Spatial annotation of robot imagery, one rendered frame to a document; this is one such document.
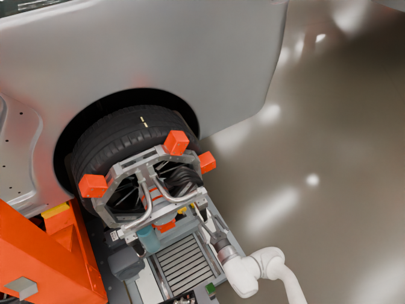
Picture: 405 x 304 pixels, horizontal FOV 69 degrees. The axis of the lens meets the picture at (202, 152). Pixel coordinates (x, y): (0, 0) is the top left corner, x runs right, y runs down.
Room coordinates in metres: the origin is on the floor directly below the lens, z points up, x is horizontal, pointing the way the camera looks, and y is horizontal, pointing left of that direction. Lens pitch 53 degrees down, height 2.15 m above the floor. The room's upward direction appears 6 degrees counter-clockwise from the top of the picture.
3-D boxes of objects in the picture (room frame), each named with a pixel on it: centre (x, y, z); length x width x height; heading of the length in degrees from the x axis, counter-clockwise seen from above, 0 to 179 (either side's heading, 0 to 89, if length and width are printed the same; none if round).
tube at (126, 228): (0.61, 0.32, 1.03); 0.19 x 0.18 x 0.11; 23
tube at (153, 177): (0.69, 0.14, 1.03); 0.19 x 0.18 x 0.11; 23
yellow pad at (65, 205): (0.84, 0.86, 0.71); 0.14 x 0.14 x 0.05; 23
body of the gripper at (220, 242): (0.47, -0.03, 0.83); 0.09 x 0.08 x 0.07; 23
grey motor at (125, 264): (0.70, 0.59, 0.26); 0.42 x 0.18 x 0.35; 23
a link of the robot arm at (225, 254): (0.40, -0.06, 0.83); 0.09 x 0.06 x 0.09; 113
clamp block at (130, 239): (0.51, 0.35, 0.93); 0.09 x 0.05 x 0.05; 23
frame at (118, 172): (0.76, 0.28, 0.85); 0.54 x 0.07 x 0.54; 113
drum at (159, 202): (0.70, 0.25, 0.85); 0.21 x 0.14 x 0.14; 23
